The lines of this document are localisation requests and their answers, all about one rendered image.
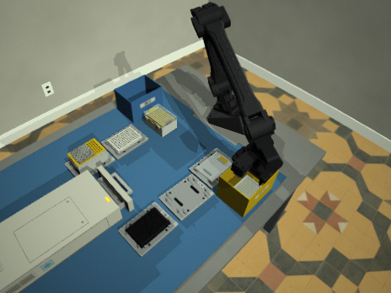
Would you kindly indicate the yellow open bin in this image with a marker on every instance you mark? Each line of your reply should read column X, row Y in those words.
column 235, row 199

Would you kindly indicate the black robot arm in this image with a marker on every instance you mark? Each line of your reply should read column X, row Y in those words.
column 210, row 22

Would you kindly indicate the white multi-well plate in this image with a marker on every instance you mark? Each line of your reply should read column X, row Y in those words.
column 124, row 139

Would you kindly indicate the blue bench mat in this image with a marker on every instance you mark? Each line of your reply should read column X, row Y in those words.
column 109, row 264

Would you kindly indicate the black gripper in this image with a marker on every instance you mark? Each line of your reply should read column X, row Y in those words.
column 259, row 173

